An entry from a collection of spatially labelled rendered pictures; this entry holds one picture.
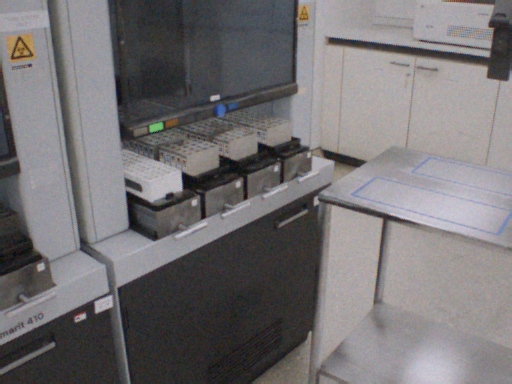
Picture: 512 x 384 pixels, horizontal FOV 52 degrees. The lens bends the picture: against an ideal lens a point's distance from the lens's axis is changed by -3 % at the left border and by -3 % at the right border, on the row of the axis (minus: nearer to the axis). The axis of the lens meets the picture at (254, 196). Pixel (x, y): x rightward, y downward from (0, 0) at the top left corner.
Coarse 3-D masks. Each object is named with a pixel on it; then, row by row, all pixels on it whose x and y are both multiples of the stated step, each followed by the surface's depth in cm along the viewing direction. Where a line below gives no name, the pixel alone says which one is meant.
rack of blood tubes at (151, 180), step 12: (132, 156) 139; (144, 156) 138; (132, 168) 132; (144, 168) 131; (156, 168) 131; (168, 168) 131; (132, 180) 138; (144, 180) 123; (156, 180) 124; (168, 180) 126; (180, 180) 129; (132, 192) 128; (144, 192) 125; (156, 192) 124; (168, 192) 127
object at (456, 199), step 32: (384, 160) 149; (416, 160) 149; (448, 160) 149; (352, 192) 128; (384, 192) 128; (416, 192) 128; (448, 192) 128; (480, 192) 128; (320, 224) 131; (384, 224) 169; (416, 224) 115; (448, 224) 113; (480, 224) 113; (320, 256) 134; (384, 256) 172; (320, 288) 137; (320, 320) 141; (384, 320) 170; (416, 320) 170; (320, 352) 147; (352, 352) 156; (384, 352) 156; (416, 352) 156; (448, 352) 155; (480, 352) 155
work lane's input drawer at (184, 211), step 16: (192, 192) 129; (128, 208) 129; (144, 208) 124; (160, 208) 123; (176, 208) 126; (192, 208) 130; (144, 224) 126; (160, 224) 123; (176, 224) 127; (176, 240) 122
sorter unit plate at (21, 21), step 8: (0, 16) 92; (8, 16) 93; (16, 16) 94; (24, 16) 95; (32, 16) 96; (40, 16) 97; (0, 24) 92; (8, 24) 93; (16, 24) 94; (24, 24) 96; (32, 24) 97; (40, 24) 98; (48, 24) 99
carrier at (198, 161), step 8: (192, 152) 136; (200, 152) 137; (208, 152) 139; (216, 152) 141; (184, 160) 135; (192, 160) 136; (200, 160) 138; (208, 160) 140; (216, 160) 142; (184, 168) 136; (192, 168) 136; (200, 168) 139; (208, 168) 141
